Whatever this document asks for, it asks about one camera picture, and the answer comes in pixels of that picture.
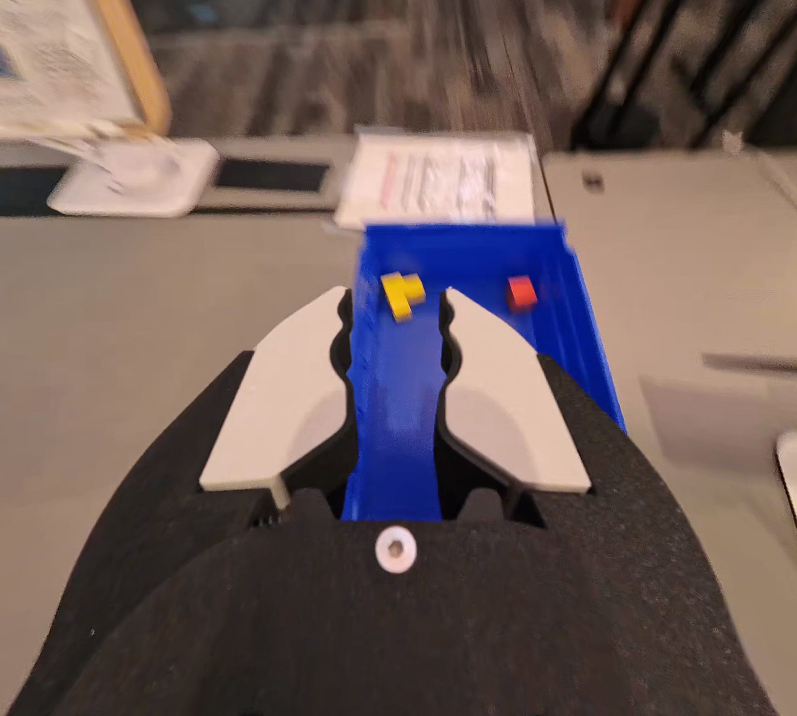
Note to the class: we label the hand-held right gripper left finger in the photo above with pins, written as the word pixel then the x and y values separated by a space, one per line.
pixel 274 411

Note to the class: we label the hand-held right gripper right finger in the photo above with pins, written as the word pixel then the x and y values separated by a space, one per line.
pixel 517 417

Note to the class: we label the blue plastic bin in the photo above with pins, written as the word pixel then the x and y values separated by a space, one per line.
pixel 398 404

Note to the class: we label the red wooden cube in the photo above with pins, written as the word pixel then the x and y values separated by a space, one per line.
pixel 522 292

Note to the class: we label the yellow wooden cube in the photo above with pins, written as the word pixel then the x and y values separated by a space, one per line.
pixel 414 287
pixel 400 308
pixel 392 283

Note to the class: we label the black desk grommet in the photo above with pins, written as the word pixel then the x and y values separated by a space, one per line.
pixel 593 182

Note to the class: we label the laminated paper sheet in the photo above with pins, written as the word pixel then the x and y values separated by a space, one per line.
pixel 436 180

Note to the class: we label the black round base table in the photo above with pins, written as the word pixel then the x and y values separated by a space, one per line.
pixel 616 127

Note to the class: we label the illustrated instruction sheet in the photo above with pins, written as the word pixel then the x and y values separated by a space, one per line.
pixel 50 31

